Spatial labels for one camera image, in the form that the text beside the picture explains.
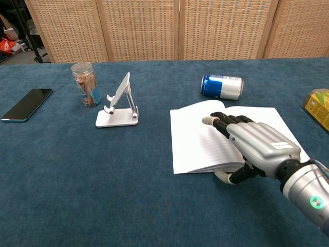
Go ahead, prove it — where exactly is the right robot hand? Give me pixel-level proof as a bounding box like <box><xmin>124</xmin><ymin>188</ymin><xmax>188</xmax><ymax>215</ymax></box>
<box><xmin>202</xmin><ymin>111</ymin><xmax>301</xmax><ymax>186</ymax></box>

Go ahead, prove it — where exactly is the notebook with yellow cover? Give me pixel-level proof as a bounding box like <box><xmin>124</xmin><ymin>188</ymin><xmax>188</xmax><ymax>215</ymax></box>
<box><xmin>170</xmin><ymin>99</ymin><xmax>310</xmax><ymax>175</ymax></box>

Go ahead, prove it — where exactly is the yellow green box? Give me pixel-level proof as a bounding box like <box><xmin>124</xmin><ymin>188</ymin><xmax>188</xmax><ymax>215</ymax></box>
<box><xmin>302</xmin><ymin>89</ymin><xmax>329</xmax><ymax>132</ymax></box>

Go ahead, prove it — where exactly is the blue and white drink can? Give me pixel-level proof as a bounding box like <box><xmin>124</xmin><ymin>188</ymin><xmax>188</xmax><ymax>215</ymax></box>
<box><xmin>200</xmin><ymin>74</ymin><xmax>244</xmax><ymax>101</ymax></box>

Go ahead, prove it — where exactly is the white folding phone stand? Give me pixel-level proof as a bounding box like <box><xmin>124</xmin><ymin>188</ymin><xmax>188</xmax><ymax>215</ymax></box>
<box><xmin>95</xmin><ymin>72</ymin><xmax>139</xmax><ymax>128</ymax></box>

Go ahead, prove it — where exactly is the blue felt table cover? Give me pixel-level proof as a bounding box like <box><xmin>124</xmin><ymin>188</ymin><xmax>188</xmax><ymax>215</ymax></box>
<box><xmin>0</xmin><ymin>57</ymin><xmax>329</xmax><ymax>247</ymax></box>

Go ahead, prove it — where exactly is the woven wooden folding screen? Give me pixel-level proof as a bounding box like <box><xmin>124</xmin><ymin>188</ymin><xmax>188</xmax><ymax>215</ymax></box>
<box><xmin>24</xmin><ymin>0</ymin><xmax>329</xmax><ymax>63</ymax></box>

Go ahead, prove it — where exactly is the clear jar of wooden sticks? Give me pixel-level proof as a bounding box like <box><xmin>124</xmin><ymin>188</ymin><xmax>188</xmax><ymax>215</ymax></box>
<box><xmin>70</xmin><ymin>62</ymin><xmax>102</xmax><ymax>108</ymax></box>

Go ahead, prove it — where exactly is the black smartphone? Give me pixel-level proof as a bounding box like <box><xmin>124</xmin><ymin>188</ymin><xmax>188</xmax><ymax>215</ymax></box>
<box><xmin>1</xmin><ymin>88</ymin><xmax>54</xmax><ymax>123</ymax></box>

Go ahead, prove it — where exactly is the black tripod stand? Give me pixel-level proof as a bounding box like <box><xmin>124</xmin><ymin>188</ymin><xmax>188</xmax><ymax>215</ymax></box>
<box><xmin>9</xmin><ymin>0</ymin><xmax>51</xmax><ymax>64</ymax></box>

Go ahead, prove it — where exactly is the orange bag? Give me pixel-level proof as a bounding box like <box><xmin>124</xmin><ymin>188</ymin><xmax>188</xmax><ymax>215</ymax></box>
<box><xmin>0</xmin><ymin>36</ymin><xmax>16</xmax><ymax>54</ymax></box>

